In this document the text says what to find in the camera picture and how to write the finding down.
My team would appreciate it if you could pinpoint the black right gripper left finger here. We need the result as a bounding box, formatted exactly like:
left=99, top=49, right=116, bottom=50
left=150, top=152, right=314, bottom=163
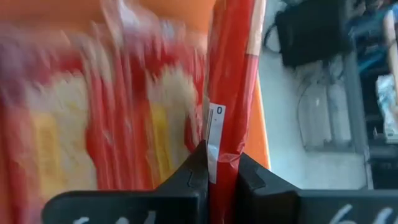
left=42, top=139, right=210, bottom=224

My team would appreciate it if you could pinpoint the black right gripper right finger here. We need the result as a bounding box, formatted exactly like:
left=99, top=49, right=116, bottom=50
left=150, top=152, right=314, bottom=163
left=237, top=152, right=398, bottom=224

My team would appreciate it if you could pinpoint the red popcorn bag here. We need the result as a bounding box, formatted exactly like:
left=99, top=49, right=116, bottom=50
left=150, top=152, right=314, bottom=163
left=0, top=0, right=208, bottom=224
left=205, top=0, right=267, bottom=224

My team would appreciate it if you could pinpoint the person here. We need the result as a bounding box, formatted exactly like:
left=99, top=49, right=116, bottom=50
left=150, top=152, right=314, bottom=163
left=349, top=0, right=398, bottom=144

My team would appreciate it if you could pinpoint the orange plastic basket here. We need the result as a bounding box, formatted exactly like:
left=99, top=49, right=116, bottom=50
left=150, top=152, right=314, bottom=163
left=0, top=0, right=272, bottom=171

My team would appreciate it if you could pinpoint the grey metal post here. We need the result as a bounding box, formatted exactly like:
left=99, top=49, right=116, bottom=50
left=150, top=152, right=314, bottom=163
left=341, top=51, right=374, bottom=190

